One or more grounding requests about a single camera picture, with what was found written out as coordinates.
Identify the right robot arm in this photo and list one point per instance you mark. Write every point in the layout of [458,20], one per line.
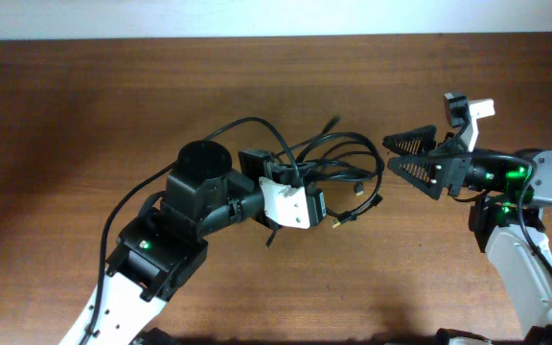
[512,191]

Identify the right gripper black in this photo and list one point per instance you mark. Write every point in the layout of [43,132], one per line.
[455,171]

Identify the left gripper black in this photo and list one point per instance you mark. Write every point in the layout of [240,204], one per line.
[257,162]

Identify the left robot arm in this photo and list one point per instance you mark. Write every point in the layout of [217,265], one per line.
[160,249]

